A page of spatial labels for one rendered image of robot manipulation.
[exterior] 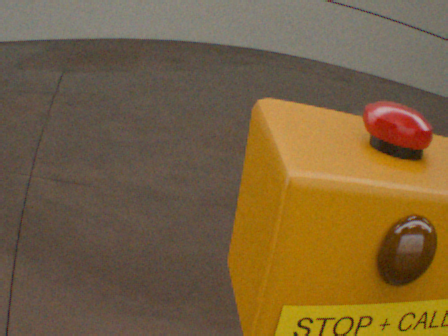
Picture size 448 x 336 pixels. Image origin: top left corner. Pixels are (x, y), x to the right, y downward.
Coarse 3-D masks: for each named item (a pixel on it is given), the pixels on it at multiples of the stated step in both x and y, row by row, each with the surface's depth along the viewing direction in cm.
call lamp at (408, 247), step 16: (400, 224) 43; (416, 224) 42; (432, 224) 43; (384, 240) 43; (400, 240) 42; (416, 240) 42; (432, 240) 43; (384, 256) 43; (400, 256) 42; (416, 256) 42; (432, 256) 43; (384, 272) 43; (400, 272) 43; (416, 272) 43
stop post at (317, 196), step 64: (256, 128) 51; (320, 128) 49; (256, 192) 49; (320, 192) 42; (384, 192) 43; (256, 256) 46; (320, 256) 43; (256, 320) 44; (320, 320) 44; (384, 320) 44
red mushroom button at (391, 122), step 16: (368, 112) 48; (384, 112) 47; (400, 112) 47; (416, 112) 48; (368, 128) 48; (384, 128) 47; (400, 128) 46; (416, 128) 47; (400, 144) 47; (416, 144) 47
